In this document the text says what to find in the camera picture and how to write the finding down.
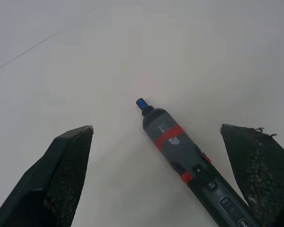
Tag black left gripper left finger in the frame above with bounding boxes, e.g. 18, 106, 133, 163
0, 125, 95, 227

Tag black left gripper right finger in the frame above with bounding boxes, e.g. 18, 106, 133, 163
219, 123, 284, 227

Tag grey electric screwdriver red bands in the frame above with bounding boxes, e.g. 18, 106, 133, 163
135, 98, 261, 227

